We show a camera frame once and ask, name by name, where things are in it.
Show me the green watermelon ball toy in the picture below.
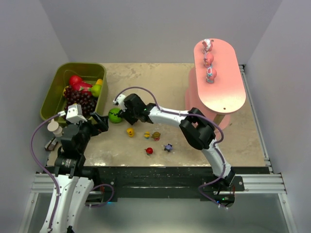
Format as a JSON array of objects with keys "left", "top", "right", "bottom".
[{"left": 108, "top": 108, "right": 122, "bottom": 124}]

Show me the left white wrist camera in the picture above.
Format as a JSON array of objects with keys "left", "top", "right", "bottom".
[{"left": 66, "top": 103, "right": 87, "bottom": 124}]

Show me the red white figurine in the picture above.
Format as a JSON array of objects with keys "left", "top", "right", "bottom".
[{"left": 202, "top": 39, "right": 214, "bottom": 54}]

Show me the dark grape bunch toy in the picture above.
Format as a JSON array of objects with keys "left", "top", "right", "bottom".
[{"left": 63, "top": 86, "right": 97, "bottom": 118}]

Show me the beige suction hook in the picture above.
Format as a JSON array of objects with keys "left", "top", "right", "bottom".
[{"left": 47, "top": 119, "right": 63, "bottom": 137}]

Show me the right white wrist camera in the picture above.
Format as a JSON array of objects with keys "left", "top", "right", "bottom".
[{"left": 113, "top": 94, "right": 127, "bottom": 112}]

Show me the red dragon fruit toy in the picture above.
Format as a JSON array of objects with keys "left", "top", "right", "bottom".
[{"left": 69, "top": 75, "right": 93, "bottom": 93}]

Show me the yellow minion figurine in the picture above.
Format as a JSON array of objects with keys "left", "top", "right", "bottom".
[{"left": 144, "top": 132, "right": 150, "bottom": 139}]

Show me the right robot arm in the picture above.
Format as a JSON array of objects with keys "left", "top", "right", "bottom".
[{"left": 113, "top": 94, "right": 235, "bottom": 186}]

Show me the yellow pepper toy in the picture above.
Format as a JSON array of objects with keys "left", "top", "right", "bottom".
[{"left": 95, "top": 79, "right": 103, "bottom": 86}]

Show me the purple star figurine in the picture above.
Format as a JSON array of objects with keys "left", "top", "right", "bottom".
[{"left": 164, "top": 144, "right": 173, "bottom": 152}]

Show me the yellow duck figurine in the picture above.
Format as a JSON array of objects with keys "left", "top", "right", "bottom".
[{"left": 126, "top": 128, "right": 135, "bottom": 137}]

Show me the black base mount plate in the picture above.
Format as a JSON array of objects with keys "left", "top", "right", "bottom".
[{"left": 65, "top": 166, "right": 245, "bottom": 202}]

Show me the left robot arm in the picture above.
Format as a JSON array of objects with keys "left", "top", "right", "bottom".
[{"left": 40, "top": 112, "right": 108, "bottom": 233}]

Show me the green apple toy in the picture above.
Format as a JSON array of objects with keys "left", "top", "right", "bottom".
[{"left": 90, "top": 84, "right": 102, "bottom": 98}]

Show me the pink pig figurine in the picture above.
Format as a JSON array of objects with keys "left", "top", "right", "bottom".
[{"left": 204, "top": 52, "right": 214, "bottom": 68}]

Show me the green plastic bin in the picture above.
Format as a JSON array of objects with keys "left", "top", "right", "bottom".
[{"left": 40, "top": 62, "right": 108, "bottom": 120}]

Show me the brown figurine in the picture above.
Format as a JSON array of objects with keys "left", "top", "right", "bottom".
[{"left": 152, "top": 132, "right": 161, "bottom": 141}]

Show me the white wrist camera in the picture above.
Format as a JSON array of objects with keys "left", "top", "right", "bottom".
[
  {"left": 113, "top": 94, "right": 127, "bottom": 112},
  {"left": 66, "top": 103, "right": 87, "bottom": 124}
]

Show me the pink figurine with blue glasses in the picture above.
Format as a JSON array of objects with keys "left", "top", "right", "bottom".
[{"left": 206, "top": 66, "right": 217, "bottom": 84}]

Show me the pink tiered shelf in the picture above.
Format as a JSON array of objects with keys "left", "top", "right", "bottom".
[{"left": 185, "top": 38, "right": 246, "bottom": 129}]

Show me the aluminium frame rail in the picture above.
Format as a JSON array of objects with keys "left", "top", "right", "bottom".
[{"left": 31, "top": 174, "right": 287, "bottom": 194}]

